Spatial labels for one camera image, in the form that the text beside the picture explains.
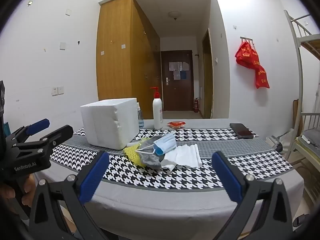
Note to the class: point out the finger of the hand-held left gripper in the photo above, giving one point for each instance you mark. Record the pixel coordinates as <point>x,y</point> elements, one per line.
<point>60,135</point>
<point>37,126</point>

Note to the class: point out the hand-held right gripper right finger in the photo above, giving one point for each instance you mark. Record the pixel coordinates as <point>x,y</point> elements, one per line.
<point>228,178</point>

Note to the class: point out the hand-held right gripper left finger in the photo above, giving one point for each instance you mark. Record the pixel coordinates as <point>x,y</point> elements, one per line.
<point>94,178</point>

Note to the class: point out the yellow foam fruit net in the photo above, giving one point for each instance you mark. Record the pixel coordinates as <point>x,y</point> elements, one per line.
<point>130,152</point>

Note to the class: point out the white foam box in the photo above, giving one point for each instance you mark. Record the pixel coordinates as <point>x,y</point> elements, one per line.
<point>107,122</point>

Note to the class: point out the grey sock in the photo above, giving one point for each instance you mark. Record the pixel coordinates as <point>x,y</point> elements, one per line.
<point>150,159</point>

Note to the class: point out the blue face mask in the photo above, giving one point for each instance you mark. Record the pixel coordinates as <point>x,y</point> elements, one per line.
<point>166,142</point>

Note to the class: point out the person's left hand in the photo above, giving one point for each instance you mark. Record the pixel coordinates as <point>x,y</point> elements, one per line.
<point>27,192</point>

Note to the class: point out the houndstooth cloth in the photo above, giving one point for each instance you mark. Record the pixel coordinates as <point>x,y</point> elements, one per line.
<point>225,135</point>

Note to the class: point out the black smartphone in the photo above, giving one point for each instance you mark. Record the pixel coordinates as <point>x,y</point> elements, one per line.
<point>241,130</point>

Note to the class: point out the grey table cover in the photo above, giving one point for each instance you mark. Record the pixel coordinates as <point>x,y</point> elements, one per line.
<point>162,202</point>

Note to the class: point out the blue spray bottle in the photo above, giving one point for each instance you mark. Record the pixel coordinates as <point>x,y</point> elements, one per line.
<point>140,120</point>

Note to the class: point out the red snack packet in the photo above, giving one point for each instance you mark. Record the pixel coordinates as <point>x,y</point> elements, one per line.
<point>176,124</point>

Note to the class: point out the red fire extinguisher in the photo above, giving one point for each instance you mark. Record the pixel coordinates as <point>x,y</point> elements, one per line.
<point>196,106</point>

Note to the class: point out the dark slipper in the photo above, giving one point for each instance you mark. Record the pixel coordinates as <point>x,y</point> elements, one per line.
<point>300,220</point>

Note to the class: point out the white pump bottle red cap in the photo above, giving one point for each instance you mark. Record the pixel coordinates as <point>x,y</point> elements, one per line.
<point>157,115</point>

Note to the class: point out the grey folded bedding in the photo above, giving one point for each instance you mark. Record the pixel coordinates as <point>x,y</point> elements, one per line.
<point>311,137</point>

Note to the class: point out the wooden board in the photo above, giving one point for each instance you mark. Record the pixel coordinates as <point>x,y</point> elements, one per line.
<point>295,115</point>

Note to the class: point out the wooden wardrobe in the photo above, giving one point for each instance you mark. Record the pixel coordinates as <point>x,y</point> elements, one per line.
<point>115,55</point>

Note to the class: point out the wooden side door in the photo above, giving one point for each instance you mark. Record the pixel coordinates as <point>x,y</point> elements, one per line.
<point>207,80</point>

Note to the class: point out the dark brown door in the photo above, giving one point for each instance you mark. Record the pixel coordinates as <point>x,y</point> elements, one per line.
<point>175,92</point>

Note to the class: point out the blue paper notice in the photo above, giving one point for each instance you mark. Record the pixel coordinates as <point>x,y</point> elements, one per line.
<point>183,75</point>

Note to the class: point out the white paper notices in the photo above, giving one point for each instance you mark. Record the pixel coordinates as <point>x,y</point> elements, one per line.
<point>178,66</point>

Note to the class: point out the red plastic bags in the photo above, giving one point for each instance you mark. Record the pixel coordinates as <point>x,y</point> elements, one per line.
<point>250,57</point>

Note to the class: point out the ceiling lamp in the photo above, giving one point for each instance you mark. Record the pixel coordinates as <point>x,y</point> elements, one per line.
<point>174,14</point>

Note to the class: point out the white wall socket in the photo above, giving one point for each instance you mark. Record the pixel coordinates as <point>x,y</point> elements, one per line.
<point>54,91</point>

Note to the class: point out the white wall cover plate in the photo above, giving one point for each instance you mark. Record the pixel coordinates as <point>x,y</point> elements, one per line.
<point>68,12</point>
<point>63,45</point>

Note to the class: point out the metal wall hook rack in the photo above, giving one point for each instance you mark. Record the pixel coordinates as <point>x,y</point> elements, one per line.
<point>246,38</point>

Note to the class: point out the white bunk bed frame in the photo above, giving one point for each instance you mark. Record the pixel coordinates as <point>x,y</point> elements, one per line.
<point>297,55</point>

